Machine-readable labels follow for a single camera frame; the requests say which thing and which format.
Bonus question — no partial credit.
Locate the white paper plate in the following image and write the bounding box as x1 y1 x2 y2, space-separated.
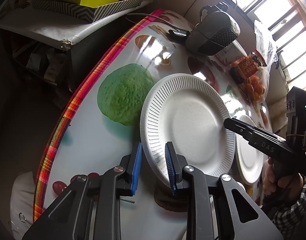
140 73 235 186
234 114 265 186

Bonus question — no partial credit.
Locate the checkered shirt right forearm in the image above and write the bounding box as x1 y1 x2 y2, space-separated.
272 177 306 239

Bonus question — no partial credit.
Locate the person's right hand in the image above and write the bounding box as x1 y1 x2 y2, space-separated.
263 158 304 200

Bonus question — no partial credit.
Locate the fruit print tablecloth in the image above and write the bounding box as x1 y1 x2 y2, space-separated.
34 9 271 219

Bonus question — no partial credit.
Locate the plastic bag of oranges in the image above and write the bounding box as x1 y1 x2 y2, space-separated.
238 20 278 103

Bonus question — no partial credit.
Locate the red lidded snack jar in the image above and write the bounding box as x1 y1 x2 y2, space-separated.
229 49 267 85

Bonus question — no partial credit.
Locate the white cup container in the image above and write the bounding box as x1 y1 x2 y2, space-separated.
215 40 247 66

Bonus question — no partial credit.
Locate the small black device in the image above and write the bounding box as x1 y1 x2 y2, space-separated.
168 29 190 41

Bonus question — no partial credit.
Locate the grey portable speaker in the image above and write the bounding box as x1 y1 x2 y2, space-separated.
186 2 240 56

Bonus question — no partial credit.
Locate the zigzag patterned tray box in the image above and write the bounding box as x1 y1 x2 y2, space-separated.
32 0 143 23

